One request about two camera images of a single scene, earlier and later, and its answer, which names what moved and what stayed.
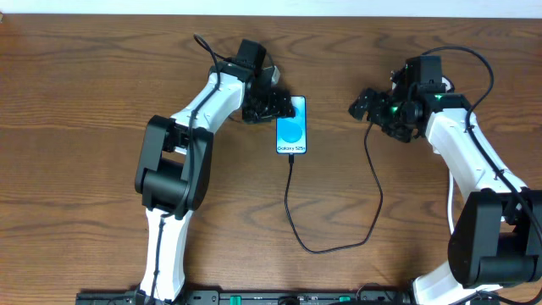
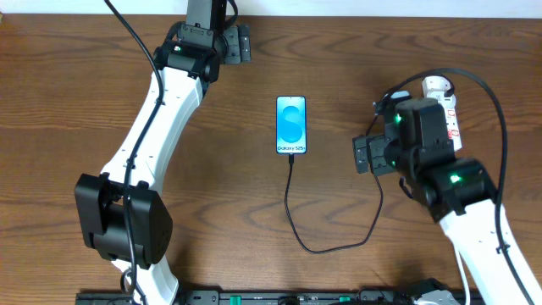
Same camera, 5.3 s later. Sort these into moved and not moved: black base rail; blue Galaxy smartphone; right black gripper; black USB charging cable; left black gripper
Moved: left black gripper; right black gripper
Not moved: black USB charging cable; black base rail; blue Galaxy smartphone
